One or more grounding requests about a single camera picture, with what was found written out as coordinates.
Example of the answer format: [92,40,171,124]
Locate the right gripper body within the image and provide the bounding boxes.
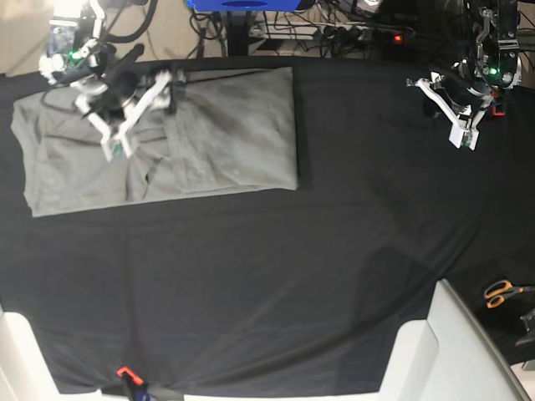
[69,70,146,121]

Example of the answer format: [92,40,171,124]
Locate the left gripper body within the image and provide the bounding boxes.
[438,8,523,118]

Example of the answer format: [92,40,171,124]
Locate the grey T-shirt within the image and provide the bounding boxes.
[11,68,298,217]

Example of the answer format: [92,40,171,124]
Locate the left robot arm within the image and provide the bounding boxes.
[406,1,534,150]

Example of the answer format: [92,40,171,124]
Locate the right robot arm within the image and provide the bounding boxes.
[38,1,186,160]

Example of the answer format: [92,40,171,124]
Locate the red black clamp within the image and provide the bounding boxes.
[492,103,507,117]

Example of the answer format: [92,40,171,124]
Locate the blue stand base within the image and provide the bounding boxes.
[186,0,300,12]

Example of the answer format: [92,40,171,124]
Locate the black metal object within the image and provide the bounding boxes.
[515,309,535,347]

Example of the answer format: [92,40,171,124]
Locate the black table cloth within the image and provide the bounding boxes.
[1,58,534,397]

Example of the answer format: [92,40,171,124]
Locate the white bin right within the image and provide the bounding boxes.
[378,279,530,401]

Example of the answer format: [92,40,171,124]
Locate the white bin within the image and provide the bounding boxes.
[1,309,59,400]
[378,279,530,401]

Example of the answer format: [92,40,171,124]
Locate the white bin left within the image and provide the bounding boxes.
[1,309,59,400]

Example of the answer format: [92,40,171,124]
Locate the red blue front clamp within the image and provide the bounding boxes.
[116,366,153,401]

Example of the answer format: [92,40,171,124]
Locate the orange handled scissors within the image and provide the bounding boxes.
[483,280,534,309]

